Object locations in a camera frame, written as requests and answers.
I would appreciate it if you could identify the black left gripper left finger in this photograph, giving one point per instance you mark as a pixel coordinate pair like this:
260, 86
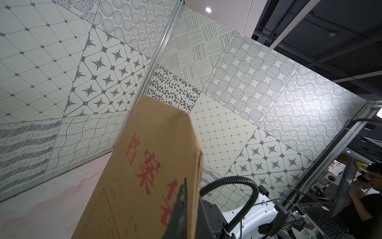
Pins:
177, 228

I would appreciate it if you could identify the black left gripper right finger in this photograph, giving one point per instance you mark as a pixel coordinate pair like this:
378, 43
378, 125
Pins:
203, 229

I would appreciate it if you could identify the brown kraft file bag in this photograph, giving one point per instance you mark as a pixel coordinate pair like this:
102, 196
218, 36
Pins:
138, 188

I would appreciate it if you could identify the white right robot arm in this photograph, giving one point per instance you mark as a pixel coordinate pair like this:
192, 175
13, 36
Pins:
236, 207

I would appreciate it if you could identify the black computer monitor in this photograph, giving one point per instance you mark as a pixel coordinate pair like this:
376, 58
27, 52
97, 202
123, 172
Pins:
344, 187

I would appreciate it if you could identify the person in black shirt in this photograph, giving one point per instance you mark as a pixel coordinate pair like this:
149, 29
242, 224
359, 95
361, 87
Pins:
364, 217

